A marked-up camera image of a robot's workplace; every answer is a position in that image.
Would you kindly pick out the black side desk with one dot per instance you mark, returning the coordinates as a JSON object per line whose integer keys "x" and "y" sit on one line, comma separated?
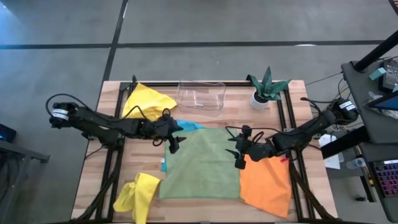
{"x": 376, "y": 130}

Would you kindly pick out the black support beam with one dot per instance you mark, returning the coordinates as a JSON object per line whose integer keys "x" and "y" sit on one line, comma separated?
{"x": 342, "y": 143}

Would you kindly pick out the clear plastic bin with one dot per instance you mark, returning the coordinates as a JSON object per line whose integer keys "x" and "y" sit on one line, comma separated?
{"x": 202, "y": 96}

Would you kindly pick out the keyboard with coloured keys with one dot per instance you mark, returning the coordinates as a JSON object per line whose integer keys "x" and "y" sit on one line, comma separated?
{"x": 388, "y": 179}

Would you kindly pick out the black electronic device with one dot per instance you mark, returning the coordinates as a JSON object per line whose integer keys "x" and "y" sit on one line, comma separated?
{"x": 390, "y": 74}

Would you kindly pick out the artificial green plant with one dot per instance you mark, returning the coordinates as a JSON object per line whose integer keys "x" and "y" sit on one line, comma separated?
{"x": 267, "y": 85}

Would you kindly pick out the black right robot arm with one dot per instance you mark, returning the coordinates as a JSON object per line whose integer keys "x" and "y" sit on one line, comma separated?
{"x": 311, "y": 130}

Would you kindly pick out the yellow microfiber towel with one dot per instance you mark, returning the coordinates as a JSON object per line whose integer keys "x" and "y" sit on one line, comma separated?
{"x": 136, "y": 193}
{"x": 146, "y": 99}

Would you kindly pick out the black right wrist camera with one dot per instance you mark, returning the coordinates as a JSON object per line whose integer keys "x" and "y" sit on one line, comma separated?
{"x": 246, "y": 130}

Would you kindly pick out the black metal pole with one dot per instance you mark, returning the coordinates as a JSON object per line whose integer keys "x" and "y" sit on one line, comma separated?
{"x": 376, "y": 51}

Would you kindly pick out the white paper sheet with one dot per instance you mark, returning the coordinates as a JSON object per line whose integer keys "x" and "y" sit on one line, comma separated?
{"x": 326, "y": 140}

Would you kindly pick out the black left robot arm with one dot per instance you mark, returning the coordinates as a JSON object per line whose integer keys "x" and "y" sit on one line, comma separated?
{"x": 93, "y": 123}

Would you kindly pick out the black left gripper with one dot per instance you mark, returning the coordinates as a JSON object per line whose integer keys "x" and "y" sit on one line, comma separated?
{"x": 161, "y": 129}

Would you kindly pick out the black device with blue light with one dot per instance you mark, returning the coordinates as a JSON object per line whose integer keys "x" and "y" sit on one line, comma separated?
{"x": 6, "y": 133}

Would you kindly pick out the blue microfiber towel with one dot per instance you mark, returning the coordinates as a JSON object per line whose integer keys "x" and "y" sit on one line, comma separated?
{"x": 189, "y": 125}

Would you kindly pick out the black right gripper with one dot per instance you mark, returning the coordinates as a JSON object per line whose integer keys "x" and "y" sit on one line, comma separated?
{"x": 256, "y": 151}

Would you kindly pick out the green microfiber towel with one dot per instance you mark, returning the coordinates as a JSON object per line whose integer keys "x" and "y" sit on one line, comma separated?
{"x": 202, "y": 165}

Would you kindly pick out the small red tag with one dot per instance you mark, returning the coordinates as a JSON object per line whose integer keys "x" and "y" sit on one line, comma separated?
{"x": 285, "y": 160}

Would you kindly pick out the dark tablet screen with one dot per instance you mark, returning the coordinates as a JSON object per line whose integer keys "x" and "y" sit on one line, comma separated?
{"x": 384, "y": 104}

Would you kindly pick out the white plant pot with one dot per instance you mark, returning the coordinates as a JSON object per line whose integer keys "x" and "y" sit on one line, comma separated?
{"x": 256, "y": 104}

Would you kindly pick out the clear water bottle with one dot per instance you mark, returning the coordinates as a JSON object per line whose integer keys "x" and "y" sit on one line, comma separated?
{"x": 357, "y": 162}

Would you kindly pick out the orange microfiber towel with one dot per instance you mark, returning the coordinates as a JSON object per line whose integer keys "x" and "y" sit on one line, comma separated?
{"x": 267, "y": 186}

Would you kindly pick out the small teal box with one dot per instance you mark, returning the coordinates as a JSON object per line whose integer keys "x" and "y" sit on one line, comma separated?
{"x": 377, "y": 73}

